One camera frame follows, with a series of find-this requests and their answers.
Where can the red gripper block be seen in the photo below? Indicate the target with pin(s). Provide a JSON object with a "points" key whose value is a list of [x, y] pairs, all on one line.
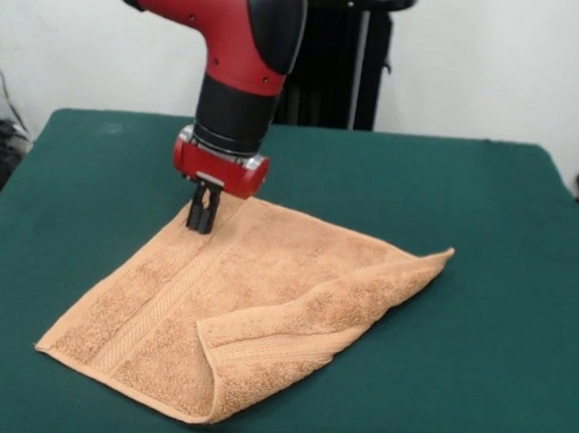
{"points": [[218, 171]]}

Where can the tan terry towel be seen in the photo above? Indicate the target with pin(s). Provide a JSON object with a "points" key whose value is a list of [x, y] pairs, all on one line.
{"points": [[261, 314]]}

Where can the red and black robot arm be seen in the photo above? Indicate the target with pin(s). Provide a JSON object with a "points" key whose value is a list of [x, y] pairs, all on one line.
{"points": [[233, 36]]}

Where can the dark green table cloth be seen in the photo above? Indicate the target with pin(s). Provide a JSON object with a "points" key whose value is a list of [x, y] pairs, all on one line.
{"points": [[456, 390]]}

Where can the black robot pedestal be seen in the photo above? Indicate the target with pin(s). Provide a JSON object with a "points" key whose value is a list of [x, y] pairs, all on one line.
{"points": [[341, 70]]}

